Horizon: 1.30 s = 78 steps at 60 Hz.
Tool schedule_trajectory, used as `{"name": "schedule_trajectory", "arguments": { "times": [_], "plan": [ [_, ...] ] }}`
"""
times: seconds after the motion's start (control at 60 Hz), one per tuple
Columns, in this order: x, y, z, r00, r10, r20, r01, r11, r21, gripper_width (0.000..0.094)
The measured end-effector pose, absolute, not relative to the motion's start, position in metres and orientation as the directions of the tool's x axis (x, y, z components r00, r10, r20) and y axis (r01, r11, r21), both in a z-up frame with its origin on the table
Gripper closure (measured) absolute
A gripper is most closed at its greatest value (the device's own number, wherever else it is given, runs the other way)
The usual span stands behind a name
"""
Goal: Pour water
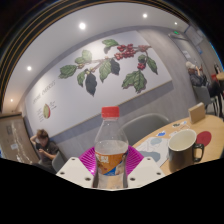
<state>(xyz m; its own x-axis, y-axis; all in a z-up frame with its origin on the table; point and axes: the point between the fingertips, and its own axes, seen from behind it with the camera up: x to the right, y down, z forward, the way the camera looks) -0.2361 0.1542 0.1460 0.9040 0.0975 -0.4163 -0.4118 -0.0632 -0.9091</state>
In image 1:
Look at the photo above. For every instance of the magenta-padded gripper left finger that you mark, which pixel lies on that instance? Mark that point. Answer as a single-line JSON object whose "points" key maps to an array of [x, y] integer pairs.
{"points": [[75, 171]]}

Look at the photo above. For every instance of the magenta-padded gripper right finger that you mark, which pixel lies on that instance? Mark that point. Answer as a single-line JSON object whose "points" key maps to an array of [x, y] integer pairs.
{"points": [[146, 171]]}

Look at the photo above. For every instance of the clear red-capped drink bottle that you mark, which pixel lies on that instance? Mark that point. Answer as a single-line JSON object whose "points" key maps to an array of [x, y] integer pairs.
{"points": [[111, 160]]}

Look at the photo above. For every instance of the grey shell chair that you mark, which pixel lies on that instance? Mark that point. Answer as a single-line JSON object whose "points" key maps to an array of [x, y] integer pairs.
{"points": [[58, 161], [201, 95], [143, 126]]}

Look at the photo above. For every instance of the white paper with grey print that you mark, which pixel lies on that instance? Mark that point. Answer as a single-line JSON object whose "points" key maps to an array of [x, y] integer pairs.
{"points": [[153, 148]]}

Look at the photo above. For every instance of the person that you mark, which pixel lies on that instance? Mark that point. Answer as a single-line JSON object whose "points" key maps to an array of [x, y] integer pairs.
{"points": [[46, 150], [196, 78]]}

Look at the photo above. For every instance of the flat round red coaster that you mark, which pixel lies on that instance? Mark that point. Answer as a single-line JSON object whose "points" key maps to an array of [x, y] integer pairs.
{"points": [[205, 137]]}

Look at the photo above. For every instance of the light wooden door panel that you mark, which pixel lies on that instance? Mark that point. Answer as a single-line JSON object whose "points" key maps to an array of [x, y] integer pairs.
{"points": [[15, 140]]}

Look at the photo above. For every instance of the small brown cardboard box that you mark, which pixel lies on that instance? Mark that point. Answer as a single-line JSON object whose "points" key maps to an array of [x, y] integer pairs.
{"points": [[196, 113]]}

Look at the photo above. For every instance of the green exit sign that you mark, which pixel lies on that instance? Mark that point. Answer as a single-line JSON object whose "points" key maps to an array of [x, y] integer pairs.
{"points": [[175, 32]]}

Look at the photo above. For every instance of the round ceiling spotlights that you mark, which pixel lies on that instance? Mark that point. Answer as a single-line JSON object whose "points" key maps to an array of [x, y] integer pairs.
{"points": [[82, 25]]}

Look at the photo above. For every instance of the white wall notice board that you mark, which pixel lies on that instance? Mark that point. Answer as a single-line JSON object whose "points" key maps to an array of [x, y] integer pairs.
{"points": [[194, 35]]}

